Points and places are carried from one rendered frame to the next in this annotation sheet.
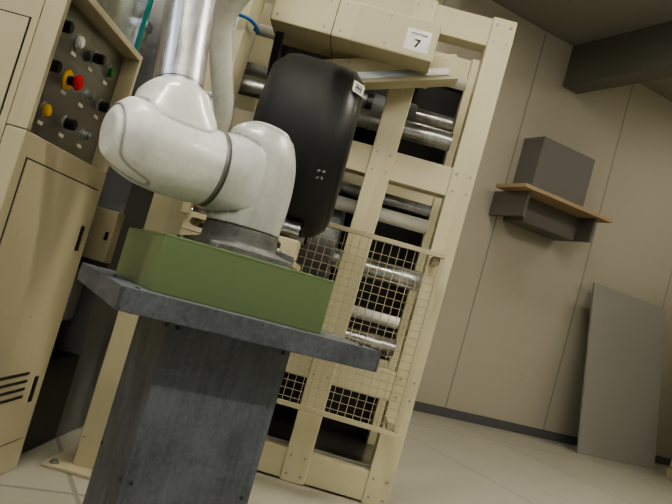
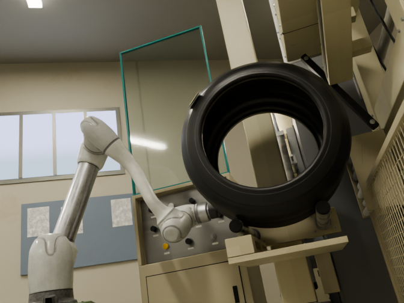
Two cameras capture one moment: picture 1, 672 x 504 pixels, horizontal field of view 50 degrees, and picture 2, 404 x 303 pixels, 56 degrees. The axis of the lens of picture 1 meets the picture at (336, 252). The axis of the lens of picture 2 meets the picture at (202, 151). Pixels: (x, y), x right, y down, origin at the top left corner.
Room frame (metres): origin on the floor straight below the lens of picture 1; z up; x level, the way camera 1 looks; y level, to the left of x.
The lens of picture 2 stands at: (2.41, -1.11, 0.70)
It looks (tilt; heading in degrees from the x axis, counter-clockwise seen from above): 21 degrees up; 102
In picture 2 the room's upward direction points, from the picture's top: 10 degrees counter-clockwise
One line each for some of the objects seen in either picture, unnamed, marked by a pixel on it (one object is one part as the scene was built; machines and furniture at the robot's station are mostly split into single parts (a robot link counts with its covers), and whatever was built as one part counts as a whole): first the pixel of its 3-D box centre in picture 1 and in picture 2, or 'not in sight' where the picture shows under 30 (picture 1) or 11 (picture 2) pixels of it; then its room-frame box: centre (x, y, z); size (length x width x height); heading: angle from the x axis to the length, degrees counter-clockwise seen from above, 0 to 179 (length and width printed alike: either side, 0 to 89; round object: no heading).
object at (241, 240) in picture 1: (246, 244); (50, 300); (1.50, 0.18, 0.78); 0.22 x 0.18 x 0.06; 121
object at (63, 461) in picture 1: (98, 464); not in sight; (2.36, 0.55, 0.01); 0.27 x 0.27 x 0.02; 88
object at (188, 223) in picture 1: (241, 235); (249, 249); (2.23, 0.29, 0.84); 0.36 x 0.09 x 0.06; 88
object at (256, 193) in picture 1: (252, 176); (51, 262); (1.48, 0.21, 0.92); 0.18 x 0.16 x 0.22; 125
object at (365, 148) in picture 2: not in sight; (373, 175); (2.76, 0.50, 1.05); 0.20 x 0.15 x 0.30; 88
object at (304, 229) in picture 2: (202, 206); (287, 229); (2.38, 0.47, 0.90); 0.40 x 0.03 x 0.10; 178
